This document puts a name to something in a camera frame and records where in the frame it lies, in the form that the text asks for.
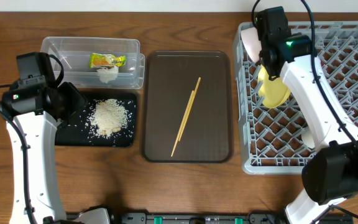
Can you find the clear plastic bin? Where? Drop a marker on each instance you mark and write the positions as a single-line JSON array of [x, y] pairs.
[[74, 54]]

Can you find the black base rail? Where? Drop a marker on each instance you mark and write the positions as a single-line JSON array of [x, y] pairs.
[[142, 218]]

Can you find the long wooden chopstick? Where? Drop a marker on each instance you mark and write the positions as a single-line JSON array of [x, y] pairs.
[[176, 141]]

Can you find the grey dishwasher rack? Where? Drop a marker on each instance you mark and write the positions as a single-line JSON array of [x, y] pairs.
[[270, 138]]

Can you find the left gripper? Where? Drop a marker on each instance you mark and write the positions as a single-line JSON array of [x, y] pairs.
[[74, 99]]

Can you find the green snack wrapper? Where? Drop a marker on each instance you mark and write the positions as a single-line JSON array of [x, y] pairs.
[[106, 60]]

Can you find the yellow plate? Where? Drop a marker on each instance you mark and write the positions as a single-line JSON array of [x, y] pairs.
[[275, 92]]

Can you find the black plastic tray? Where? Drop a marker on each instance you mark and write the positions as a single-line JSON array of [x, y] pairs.
[[79, 131]]

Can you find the rice food scraps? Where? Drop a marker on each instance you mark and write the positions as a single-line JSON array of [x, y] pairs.
[[108, 117]]

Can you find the brown serving tray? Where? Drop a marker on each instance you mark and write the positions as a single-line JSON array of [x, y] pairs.
[[171, 77]]

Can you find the pale green cup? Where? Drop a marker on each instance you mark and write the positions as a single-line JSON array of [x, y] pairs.
[[307, 138]]

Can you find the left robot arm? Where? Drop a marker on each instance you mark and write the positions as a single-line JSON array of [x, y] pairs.
[[32, 112]]

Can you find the white tissue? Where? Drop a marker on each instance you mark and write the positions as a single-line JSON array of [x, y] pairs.
[[108, 74]]

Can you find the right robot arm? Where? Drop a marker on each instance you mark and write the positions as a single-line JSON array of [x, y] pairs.
[[331, 176]]

